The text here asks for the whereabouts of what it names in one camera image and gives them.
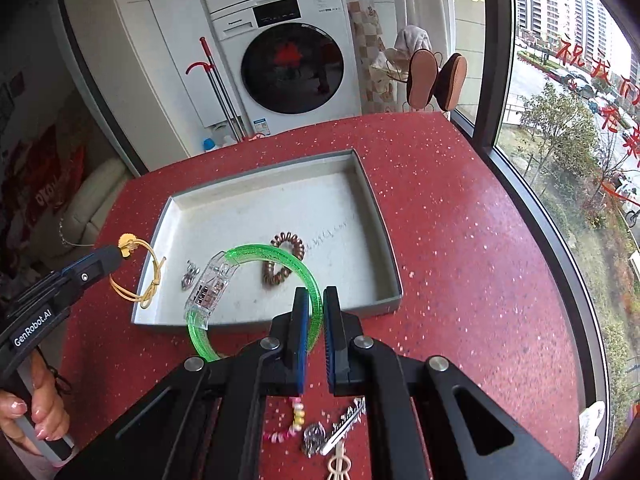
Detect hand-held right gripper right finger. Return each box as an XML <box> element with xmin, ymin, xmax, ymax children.
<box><xmin>322</xmin><ymin>286</ymin><xmax>575</xmax><ymax>480</ymax></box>

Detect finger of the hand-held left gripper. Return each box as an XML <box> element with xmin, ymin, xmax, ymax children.
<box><xmin>9</xmin><ymin>258</ymin><xmax>124</xmax><ymax>334</ymax></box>
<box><xmin>29</xmin><ymin>245</ymin><xmax>124</xmax><ymax>294</ymax></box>

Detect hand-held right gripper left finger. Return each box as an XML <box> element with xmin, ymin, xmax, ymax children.
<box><xmin>55</xmin><ymin>287</ymin><xmax>311</xmax><ymax>480</ymax></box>

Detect yellow elastic hair tie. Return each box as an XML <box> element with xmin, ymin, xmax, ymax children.
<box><xmin>109</xmin><ymin>232</ymin><xmax>167</xmax><ymax>310</ymax></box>

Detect pink yellow spiral hair tie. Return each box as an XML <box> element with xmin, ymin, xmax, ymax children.
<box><xmin>263</xmin><ymin>396</ymin><xmax>307</xmax><ymax>445</ymax></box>

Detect silver lettered barrette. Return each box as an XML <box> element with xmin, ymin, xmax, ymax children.
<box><xmin>320</xmin><ymin>397</ymin><xmax>369</xmax><ymax>457</ymax></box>

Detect green light-up bangle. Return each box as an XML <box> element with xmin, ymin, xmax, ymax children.
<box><xmin>185</xmin><ymin>243</ymin><xmax>321</xmax><ymax>364</ymax></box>

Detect ornate silver hair clip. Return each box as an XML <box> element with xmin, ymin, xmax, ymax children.
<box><xmin>300</xmin><ymin>422</ymin><xmax>329</xmax><ymax>459</ymax></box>

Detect beige hair clip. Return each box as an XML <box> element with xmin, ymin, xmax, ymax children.
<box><xmin>326</xmin><ymin>452</ymin><xmax>354</xmax><ymax>480</ymax></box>

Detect grey shallow tray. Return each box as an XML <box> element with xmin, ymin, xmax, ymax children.
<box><xmin>131</xmin><ymin>148</ymin><xmax>404</xmax><ymax>333</ymax></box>

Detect person's left hand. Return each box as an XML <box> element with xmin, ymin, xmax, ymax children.
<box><xmin>0</xmin><ymin>347</ymin><xmax>72</xmax><ymax>461</ymax></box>

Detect small silver ear clips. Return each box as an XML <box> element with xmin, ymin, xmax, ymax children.
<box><xmin>180</xmin><ymin>260</ymin><xmax>202</xmax><ymax>291</ymax></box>

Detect white front-load washing machine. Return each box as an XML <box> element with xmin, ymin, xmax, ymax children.
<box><xmin>208</xmin><ymin>0</ymin><xmax>362</xmax><ymax>137</ymax></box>

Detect white tall cabinet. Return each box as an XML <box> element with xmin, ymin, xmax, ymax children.
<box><xmin>100</xmin><ymin>0</ymin><xmax>251</xmax><ymax>159</ymax></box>

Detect white lace cloth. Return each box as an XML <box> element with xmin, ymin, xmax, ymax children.
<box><xmin>570</xmin><ymin>400</ymin><xmax>607</xmax><ymax>480</ymax></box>

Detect checkered beige cloth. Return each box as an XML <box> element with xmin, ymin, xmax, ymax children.
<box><xmin>347</xmin><ymin>0</ymin><xmax>402</xmax><ymax>115</ymax></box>

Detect white towel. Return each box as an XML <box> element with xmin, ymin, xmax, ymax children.
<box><xmin>393</xmin><ymin>24</ymin><xmax>431</xmax><ymax>54</ymax></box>

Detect street tree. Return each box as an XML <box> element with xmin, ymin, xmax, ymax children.
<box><xmin>520</xmin><ymin>82</ymin><xmax>602</xmax><ymax>182</ymax></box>

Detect row of parked cars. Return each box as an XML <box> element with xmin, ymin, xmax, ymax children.
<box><xmin>515</xmin><ymin>35</ymin><xmax>640</xmax><ymax>137</ymax></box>

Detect red window decal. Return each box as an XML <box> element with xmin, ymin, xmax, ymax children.
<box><xmin>554</xmin><ymin>34</ymin><xmax>640</xmax><ymax>201</ymax></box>

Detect brown spiral hair tie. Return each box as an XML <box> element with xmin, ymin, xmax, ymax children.
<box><xmin>261</xmin><ymin>231</ymin><xmax>306</xmax><ymax>290</ymax></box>

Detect thin silver chain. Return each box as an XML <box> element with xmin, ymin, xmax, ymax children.
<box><xmin>306</xmin><ymin>220</ymin><xmax>362</xmax><ymax>252</ymax></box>

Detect mop with red handle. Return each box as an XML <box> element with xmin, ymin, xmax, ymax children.
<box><xmin>185</xmin><ymin>36</ymin><xmax>249</xmax><ymax>142</ymax></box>

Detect black window frame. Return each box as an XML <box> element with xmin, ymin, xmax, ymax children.
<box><xmin>450</xmin><ymin>0</ymin><xmax>615</xmax><ymax>480</ymax></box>

